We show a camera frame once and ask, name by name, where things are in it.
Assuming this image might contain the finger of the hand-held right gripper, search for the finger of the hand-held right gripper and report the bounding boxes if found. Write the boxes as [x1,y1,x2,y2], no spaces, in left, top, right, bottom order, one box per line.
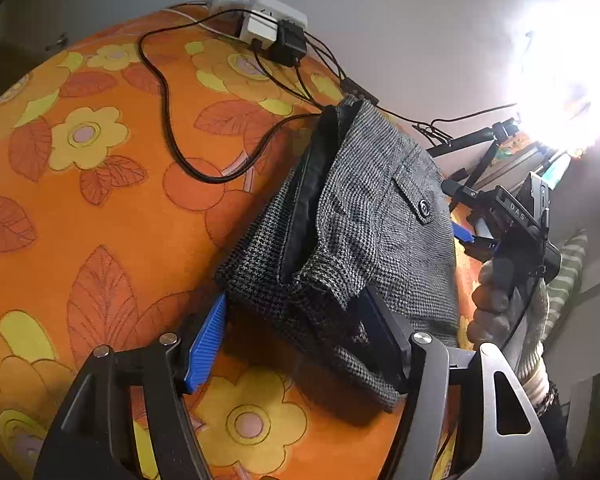
[452,222,496,261]

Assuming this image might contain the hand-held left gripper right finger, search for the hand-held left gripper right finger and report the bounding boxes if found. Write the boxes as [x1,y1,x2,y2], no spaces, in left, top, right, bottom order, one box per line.
[357,285,561,480]

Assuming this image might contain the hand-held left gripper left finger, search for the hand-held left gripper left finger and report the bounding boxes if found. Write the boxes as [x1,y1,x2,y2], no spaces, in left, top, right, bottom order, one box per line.
[32,292,229,480]

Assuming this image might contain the grey checked pants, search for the grey checked pants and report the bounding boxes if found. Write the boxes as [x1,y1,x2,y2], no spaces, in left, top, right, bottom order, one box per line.
[215,97,461,413]

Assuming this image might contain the person's right forearm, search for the person's right forearm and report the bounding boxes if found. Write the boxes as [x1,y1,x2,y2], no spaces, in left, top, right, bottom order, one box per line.
[522,367,573,461]

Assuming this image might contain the person's right hand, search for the person's right hand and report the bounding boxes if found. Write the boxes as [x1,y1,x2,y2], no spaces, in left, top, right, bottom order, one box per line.
[467,260,548,376]

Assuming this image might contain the green white striped pillow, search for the green white striped pillow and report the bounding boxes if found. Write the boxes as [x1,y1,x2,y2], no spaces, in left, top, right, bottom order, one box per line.
[545,230,588,311]

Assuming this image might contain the blue face mask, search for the blue face mask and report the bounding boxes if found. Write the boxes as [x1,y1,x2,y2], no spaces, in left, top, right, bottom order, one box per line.
[545,155,573,191]

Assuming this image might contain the small black tripod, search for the small black tripod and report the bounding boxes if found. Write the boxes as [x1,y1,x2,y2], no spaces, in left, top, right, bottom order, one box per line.
[426,117,523,191]

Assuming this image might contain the orange floral bedsheet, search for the orange floral bedsheet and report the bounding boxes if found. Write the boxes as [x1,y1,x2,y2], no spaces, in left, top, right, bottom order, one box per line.
[0,2,476,480]

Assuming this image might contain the black plug adapter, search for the black plug adapter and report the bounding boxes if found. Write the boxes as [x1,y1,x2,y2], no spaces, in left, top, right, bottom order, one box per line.
[270,20,308,67]

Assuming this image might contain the white plug adapter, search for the white plug adapter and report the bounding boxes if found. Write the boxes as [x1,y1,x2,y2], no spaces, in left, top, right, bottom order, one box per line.
[240,10,281,51]

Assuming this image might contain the white power strip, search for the white power strip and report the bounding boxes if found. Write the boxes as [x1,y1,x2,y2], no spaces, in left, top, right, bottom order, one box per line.
[209,0,308,31]

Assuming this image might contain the bright ring light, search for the bright ring light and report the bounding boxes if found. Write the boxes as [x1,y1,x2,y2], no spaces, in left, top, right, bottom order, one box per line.
[500,0,600,156]

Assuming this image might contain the black inline cable controller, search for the black inline cable controller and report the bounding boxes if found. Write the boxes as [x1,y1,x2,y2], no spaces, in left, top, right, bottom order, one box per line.
[342,77,379,106]

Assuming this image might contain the thick black power cable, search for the thick black power cable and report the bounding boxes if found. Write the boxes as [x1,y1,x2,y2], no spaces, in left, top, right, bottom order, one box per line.
[139,20,326,184]

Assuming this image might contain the thin black light cable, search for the thin black light cable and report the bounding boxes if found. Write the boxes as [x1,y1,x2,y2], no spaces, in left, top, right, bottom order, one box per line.
[300,30,518,136]

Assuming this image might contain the white power strip cable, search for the white power strip cable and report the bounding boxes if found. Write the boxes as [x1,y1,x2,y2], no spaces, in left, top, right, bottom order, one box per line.
[167,2,241,41]

